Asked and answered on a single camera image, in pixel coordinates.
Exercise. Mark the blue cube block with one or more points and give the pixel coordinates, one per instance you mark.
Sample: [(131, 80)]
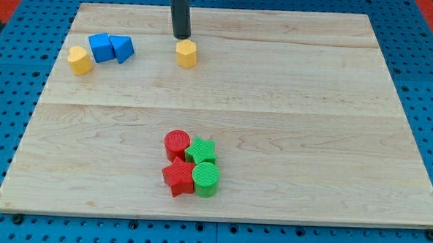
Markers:
[(101, 47)]

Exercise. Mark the red star block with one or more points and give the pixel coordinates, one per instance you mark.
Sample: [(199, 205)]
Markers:
[(178, 177)]

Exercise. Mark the green cylinder block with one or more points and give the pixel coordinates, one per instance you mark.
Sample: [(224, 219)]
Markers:
[(205, 177)]

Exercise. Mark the yellow hexagon block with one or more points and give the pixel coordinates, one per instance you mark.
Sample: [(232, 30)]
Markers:
[(186, 52)]

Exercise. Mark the green star block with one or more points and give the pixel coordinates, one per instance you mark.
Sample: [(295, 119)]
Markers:
[(201, 151)]

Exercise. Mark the yellow heart block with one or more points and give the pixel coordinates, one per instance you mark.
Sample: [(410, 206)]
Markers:
[(79, 61)]

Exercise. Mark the blue triangle block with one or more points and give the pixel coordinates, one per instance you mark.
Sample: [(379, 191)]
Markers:
[(123, 47)]

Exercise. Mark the red cylinder block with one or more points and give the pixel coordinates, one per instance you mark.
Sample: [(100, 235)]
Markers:
[(175, 142)]

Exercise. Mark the light wooden board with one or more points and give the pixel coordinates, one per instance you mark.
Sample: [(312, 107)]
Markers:
[(308, 126)]

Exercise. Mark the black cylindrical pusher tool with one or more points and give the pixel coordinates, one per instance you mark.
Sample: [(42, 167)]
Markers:
[(180, 15)]

